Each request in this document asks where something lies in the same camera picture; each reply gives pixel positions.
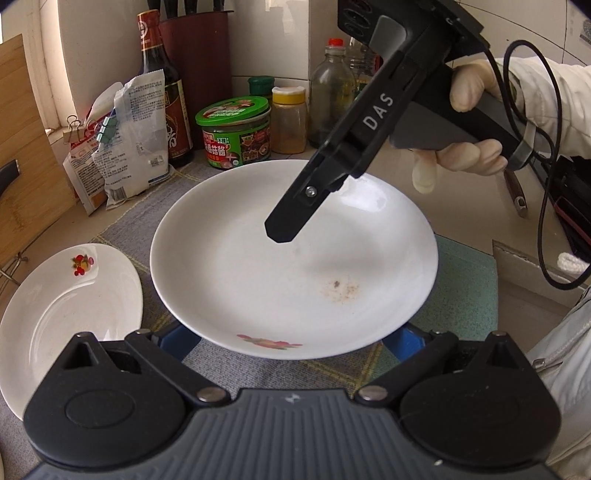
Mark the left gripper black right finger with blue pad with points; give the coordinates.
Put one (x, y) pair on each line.
(479, 405)

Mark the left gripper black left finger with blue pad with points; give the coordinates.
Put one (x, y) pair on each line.
(104, 405)

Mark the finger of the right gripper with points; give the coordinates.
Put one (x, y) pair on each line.
(300, 198)

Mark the large white plate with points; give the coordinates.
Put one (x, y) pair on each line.
(359, 270)

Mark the white sleeved forearm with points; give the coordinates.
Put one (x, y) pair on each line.
(536, 99)

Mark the white gloved hand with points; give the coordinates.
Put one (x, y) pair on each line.
(484, 158)

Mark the yellow lid spice jar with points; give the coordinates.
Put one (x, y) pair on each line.
(289, 116)

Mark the clear oil bottle red cap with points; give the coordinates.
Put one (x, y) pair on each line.
(333, 90)

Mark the green lid sauce jar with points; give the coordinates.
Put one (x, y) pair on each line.
(236, 131)

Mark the dark soy sauce bottle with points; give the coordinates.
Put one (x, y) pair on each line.
(154, 57)

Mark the dark red knife block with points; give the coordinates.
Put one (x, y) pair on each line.
(198, 46)

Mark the white seasoning bag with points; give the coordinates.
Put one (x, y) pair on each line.
(132, 152)

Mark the bamboo cutting board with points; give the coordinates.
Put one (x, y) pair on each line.
(41, 193)

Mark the orange white snack bag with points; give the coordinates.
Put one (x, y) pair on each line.
(81, 140)

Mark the wire board rack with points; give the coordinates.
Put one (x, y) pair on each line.
(8, 271)

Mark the kitchen knife black handle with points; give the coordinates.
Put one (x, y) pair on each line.
(8, 174)

